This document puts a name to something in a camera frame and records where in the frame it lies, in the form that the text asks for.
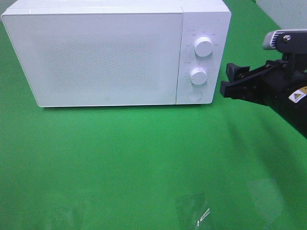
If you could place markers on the white control knob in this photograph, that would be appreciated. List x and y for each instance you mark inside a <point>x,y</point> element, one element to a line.
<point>203,46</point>
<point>198,76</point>

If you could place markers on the clear tape patch front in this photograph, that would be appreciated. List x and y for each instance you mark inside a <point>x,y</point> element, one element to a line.
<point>193,212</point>

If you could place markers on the clear tape patch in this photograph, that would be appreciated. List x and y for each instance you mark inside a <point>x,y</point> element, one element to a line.
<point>193,212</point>
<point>266,198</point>

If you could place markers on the clear tape patch right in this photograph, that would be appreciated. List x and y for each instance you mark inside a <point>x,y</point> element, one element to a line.
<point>266,198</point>

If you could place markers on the white microwave door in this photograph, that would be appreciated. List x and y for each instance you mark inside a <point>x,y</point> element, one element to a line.
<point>98,59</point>

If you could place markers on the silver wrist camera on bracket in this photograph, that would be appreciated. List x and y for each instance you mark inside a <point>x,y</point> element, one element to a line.
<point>292,43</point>

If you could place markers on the white microwave oven body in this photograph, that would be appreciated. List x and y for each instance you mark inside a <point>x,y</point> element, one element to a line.
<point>209,18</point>

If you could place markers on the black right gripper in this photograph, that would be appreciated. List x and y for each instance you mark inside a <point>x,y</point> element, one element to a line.
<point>271,85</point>

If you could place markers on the round door release button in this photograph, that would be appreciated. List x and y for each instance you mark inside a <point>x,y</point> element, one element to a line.
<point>194,95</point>

